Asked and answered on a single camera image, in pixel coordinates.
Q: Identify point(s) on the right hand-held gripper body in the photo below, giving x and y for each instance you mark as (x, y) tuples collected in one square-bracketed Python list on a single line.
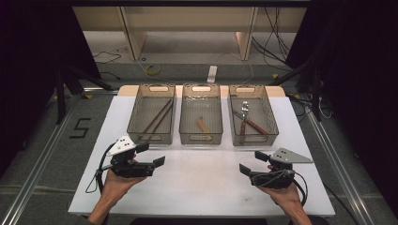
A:
[(278, 178)]

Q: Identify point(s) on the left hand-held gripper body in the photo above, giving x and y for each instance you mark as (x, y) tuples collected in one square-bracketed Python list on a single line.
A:
[(130, 170)]

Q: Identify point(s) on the grey transparent plastic basket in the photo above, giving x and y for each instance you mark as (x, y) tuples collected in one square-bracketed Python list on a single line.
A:
[(152, 117), (263, 106), (201, 109)]

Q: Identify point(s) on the person's right hand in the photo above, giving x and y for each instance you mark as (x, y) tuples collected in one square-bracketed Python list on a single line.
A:
[(286, 197)]

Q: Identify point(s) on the person's left hand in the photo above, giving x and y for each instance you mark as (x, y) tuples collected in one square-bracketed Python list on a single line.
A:
[(117, 187)]

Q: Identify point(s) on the white table cover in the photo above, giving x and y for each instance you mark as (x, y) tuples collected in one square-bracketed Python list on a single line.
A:
[(200, 187)]

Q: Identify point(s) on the yellow tape roll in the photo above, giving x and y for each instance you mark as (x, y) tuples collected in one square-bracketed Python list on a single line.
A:
[(147, 70)]

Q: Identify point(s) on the black metal stand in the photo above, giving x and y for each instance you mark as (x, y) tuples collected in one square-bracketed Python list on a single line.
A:
[(316, 93), (61, 97)]

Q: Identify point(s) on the white power strip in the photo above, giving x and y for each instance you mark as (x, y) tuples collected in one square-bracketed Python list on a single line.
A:
[(212, 74)]

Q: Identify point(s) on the black curtain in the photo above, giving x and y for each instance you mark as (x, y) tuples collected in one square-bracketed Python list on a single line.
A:
[(31, 62), (359, 78)]

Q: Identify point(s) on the light wooden shelf unit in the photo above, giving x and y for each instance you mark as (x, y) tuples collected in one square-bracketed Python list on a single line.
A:
[(187, 18)]

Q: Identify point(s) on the aluminium floor rail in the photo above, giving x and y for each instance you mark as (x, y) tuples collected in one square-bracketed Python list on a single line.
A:
[(37, 175), (341, 168)]

